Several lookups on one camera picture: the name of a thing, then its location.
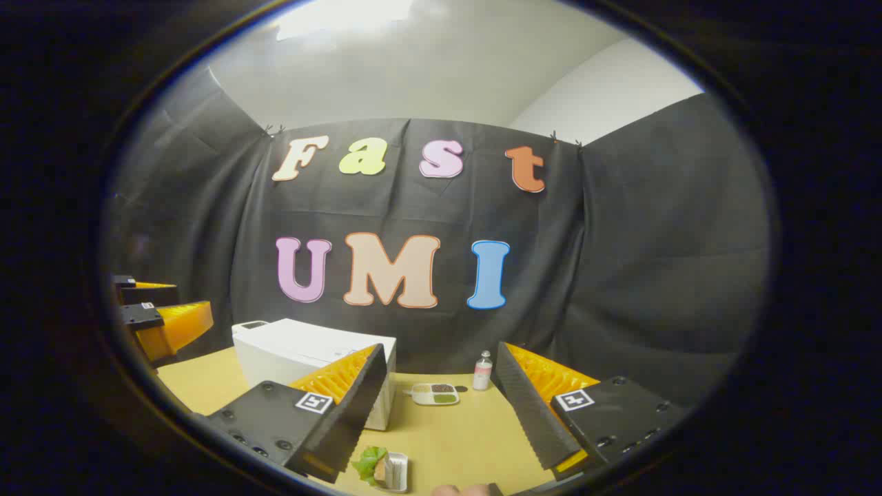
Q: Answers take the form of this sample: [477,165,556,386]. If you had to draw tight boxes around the black backdrop cloth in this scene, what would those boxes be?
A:
[103,65,772,407]

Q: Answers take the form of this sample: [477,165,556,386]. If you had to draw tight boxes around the white microwave oven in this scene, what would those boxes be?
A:
[232,318,398,431]

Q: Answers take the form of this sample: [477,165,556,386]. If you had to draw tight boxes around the white divided sauce dish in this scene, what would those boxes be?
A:
[403,382,461,406]

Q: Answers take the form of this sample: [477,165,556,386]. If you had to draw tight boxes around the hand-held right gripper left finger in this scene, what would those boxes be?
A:
[196,343,388,484]

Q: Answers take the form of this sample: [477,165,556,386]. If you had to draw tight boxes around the lettuce sandwich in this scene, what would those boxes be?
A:
[351,446,390,486]

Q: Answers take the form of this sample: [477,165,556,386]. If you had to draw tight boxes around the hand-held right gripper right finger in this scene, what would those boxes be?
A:
[495,341,690,483]

